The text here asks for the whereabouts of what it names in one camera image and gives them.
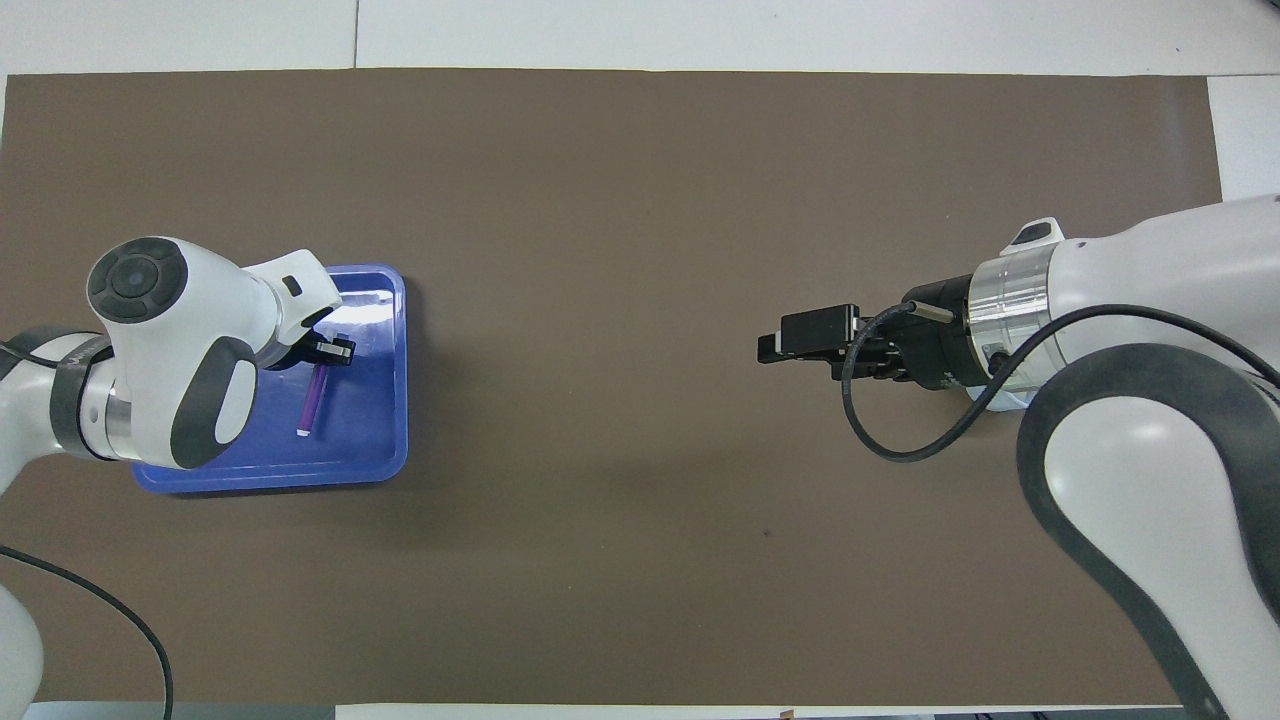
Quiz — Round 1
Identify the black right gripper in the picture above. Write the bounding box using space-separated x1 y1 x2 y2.
757 275 986 391

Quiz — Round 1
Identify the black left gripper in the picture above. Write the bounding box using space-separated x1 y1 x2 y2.
265 335 357 373

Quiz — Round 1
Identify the purple pen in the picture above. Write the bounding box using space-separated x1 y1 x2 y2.
296 362 331 438

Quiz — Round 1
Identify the blue plastic tray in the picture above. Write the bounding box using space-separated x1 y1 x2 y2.
132 264 409 496

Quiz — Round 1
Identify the brown table mat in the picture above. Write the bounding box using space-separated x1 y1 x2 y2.
0 68 1226 706

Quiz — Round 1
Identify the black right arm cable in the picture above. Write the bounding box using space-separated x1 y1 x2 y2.
840 300 1280 463

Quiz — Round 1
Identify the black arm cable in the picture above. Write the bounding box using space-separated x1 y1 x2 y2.
0 545 174 720
840 300 1280 463

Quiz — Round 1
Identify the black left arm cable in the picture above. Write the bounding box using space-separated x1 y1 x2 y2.
0 545 174 720

